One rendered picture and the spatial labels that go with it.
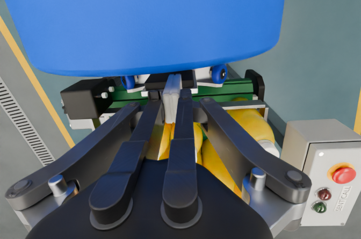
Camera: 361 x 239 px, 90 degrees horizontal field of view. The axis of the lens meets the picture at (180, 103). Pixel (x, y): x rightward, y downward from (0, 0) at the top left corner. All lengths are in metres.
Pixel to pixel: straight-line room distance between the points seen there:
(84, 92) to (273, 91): 1.39
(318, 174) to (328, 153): 0.05
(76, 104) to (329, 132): 0.51
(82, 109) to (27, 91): 1.51
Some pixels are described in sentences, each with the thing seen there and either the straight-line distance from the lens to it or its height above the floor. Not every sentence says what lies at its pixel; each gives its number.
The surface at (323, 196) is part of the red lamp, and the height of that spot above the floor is 1.11.
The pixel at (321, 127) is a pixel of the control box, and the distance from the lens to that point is 0.45.
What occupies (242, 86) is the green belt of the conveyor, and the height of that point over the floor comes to 0.89.
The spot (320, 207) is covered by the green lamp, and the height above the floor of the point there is 1.11.
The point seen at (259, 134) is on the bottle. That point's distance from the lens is 0.37.
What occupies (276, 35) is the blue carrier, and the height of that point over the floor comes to 1.18.
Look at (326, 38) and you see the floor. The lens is 1.66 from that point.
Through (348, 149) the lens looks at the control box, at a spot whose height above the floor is 1.10.
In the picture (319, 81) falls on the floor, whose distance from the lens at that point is 1.73.
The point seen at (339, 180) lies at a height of 1.11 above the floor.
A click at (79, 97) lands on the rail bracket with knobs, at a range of 0.44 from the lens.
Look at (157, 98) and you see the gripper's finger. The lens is 0.16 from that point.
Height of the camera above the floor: 1.35
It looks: 66 degrees down
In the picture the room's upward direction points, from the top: 175 degrees counter-clockwise
